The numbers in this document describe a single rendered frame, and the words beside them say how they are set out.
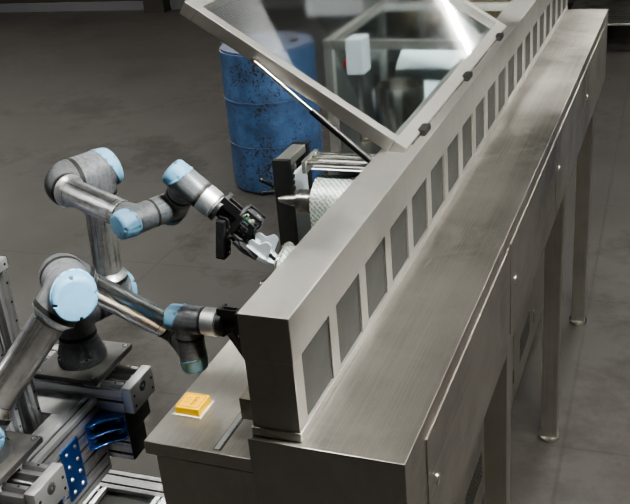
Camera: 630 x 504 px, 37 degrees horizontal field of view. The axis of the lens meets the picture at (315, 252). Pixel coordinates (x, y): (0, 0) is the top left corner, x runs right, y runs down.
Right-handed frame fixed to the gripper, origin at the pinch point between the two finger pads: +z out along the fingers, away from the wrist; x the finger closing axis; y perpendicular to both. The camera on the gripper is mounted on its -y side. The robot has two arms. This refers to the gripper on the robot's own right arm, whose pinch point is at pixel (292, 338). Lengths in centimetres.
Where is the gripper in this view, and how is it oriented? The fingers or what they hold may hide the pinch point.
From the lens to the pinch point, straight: 240.9
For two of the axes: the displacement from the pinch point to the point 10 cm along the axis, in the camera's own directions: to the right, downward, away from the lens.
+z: 9.3, 0.8, -3.5
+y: -0.8, -9.0, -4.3
